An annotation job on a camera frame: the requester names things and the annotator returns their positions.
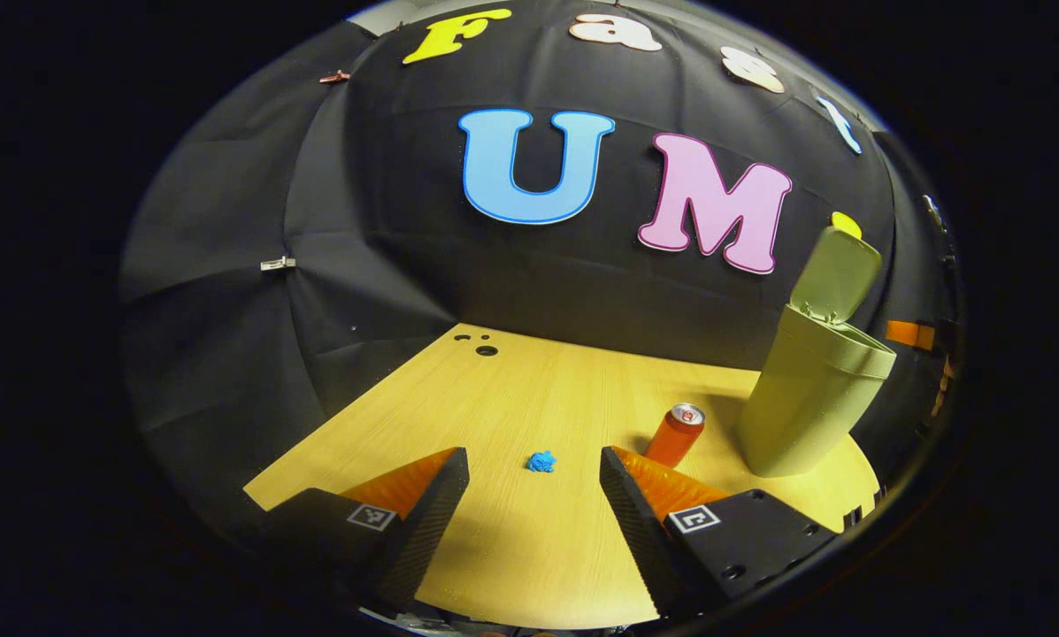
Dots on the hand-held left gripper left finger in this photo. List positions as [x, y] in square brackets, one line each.
[418, 540]

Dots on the red metal clip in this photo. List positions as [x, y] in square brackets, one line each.
[334, 77]

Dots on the pale green desktop garbage bin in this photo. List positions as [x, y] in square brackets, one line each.
[803, 398]

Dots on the wooden desktop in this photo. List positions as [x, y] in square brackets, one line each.
[529, 398]

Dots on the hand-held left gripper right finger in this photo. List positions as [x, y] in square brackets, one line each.
[640, 531]

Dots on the orange pop can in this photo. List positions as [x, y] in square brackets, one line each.
[672, 438]

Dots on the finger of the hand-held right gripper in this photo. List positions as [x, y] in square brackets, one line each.
[911, 333]
[943, 385]

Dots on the black backdrop cloth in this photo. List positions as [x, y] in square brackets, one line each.
[387, 265]

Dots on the silver metal clip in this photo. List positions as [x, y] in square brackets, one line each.
[278, 263]

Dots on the blue paper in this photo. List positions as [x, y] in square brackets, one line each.
[541, 461]

